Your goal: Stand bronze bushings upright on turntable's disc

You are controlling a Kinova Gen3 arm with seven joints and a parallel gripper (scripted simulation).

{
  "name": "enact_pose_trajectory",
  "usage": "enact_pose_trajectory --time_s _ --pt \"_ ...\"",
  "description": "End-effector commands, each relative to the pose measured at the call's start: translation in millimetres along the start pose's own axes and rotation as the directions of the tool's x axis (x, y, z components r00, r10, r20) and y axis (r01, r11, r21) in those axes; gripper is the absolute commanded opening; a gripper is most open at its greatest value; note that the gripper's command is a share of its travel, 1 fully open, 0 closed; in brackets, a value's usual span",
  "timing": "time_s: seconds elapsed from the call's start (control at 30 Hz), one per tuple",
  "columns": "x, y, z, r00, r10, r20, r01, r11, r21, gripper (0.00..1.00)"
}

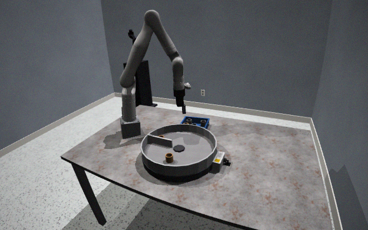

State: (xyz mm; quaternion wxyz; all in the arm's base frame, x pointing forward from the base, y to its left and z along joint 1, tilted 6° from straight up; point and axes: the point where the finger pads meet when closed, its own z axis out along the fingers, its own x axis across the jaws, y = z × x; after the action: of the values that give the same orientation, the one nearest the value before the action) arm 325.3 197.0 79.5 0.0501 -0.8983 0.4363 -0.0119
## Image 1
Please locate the blue crate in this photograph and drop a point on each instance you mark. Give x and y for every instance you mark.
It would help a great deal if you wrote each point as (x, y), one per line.
(196, 120)

